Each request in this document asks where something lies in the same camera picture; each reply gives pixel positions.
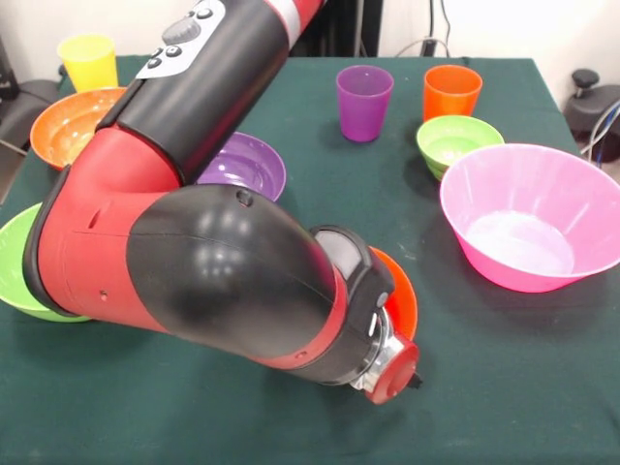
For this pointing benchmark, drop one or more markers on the yellow plastic cup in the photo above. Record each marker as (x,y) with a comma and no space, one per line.
(89,68)

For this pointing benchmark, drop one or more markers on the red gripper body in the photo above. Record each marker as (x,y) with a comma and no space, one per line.
(394,373)

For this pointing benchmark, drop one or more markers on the large green plastic bowl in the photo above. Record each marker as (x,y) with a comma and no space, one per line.
(14,271)

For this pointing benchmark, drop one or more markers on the purple plastic bowl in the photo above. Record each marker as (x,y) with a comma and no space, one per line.
(247,164)

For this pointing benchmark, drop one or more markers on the large pink plastic bowl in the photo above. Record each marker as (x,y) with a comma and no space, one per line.
(523,218)

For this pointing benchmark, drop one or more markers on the dark green tablecloth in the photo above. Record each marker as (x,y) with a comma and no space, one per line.
(484,412)

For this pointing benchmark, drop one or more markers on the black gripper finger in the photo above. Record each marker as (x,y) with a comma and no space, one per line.
(416,381)

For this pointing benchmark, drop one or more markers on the grey office chair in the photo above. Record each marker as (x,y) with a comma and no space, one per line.
(24,106)

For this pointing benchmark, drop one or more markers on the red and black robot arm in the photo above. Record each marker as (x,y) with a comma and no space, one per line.
(194,242)

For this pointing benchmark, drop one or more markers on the small green plastic bowl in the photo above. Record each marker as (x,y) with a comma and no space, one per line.
(455,140)

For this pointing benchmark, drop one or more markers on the small orange plastic bowl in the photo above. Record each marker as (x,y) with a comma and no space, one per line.
(402,295)

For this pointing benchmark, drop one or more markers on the black power adapter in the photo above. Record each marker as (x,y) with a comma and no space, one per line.
(428,47)

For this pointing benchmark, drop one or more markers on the large orange plastic bowl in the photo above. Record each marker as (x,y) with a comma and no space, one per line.
(63,131)

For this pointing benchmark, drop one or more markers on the orange plastic cup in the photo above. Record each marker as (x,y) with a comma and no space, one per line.
(450,97)

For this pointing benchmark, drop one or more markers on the purple plastic cup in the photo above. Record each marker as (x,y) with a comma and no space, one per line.
(363,111)

